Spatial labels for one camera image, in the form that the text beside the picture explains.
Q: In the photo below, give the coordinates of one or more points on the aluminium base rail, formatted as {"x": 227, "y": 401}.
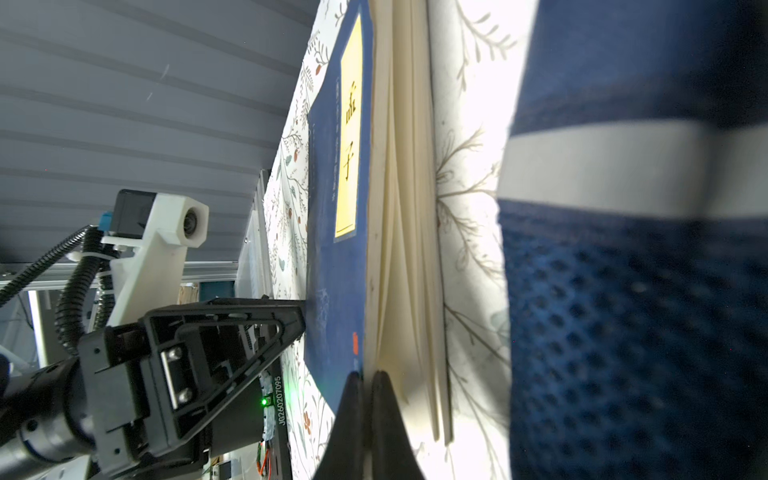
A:
{"x": 84, "y": 307}

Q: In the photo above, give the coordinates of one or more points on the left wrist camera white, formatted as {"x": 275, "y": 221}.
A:
{"x": 159, "y": 229}

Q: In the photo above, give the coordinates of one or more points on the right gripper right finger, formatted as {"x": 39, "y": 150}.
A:
{"x": 392, "y": 457}

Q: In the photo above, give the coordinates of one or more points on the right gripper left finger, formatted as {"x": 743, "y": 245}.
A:
{"x": 344, "y": 455}

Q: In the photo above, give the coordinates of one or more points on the navy blue student backpack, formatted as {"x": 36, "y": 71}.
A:
{"x": 633, "y": 209}

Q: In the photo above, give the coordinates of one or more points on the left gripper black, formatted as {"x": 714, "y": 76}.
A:
{"x": 121, "y": 403}

